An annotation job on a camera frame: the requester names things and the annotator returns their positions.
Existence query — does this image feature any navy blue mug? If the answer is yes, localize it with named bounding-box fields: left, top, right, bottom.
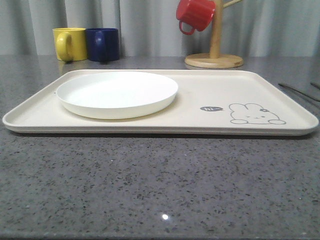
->
left=85, top=28, right=120, bottom=62

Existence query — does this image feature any grey curtain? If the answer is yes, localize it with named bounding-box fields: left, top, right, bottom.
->
left=0, top=0, right=320, bottom=57

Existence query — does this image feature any red mug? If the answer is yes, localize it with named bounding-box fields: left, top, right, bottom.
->
left=176, top=0, right=216, bottom=35

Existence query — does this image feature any silver fork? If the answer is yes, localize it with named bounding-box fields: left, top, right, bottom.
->
left=278, top=83, right=320, bottom=102

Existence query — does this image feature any yellow mug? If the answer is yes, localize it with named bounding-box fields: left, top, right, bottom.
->
left=52, top=27, right=88, bottom=62

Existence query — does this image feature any silver spoon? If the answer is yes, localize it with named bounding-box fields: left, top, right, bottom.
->
left=310, top=82, right=320, bottom=90

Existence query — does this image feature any wooden mug tree stand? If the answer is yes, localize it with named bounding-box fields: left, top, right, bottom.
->
left=184, top=0, right=244, bottom=69

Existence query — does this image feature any white round plate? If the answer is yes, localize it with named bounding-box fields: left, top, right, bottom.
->
left=56, top=71, right=179, bottom=120

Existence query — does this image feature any beige rabbit serving tray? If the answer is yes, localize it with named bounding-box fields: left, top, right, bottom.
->
left=2, top=69, right=319, bottom=136

